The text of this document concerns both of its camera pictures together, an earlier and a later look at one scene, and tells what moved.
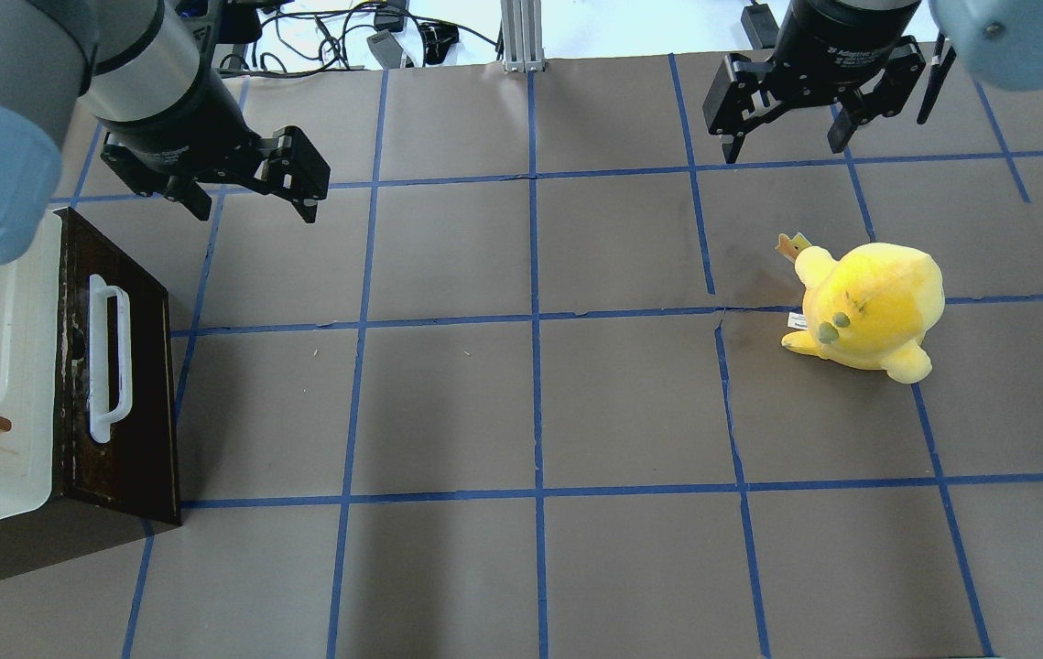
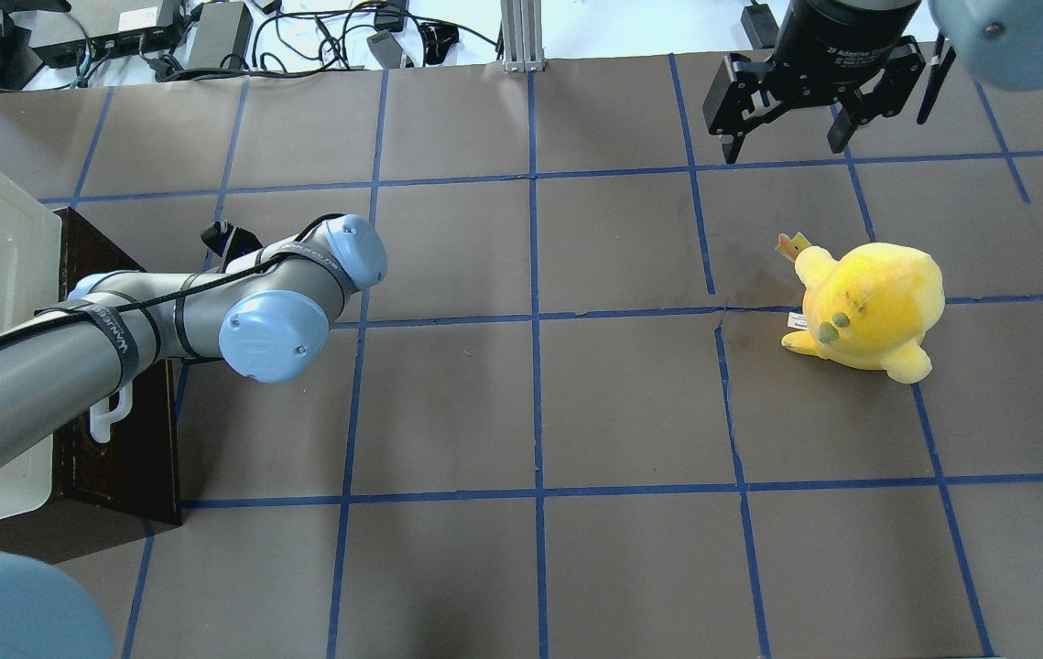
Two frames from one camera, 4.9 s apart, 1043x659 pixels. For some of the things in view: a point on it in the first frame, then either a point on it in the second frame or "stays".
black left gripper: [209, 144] → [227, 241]
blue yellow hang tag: [792, 247] stays
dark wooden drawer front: [135, 469] stays
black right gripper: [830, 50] stays
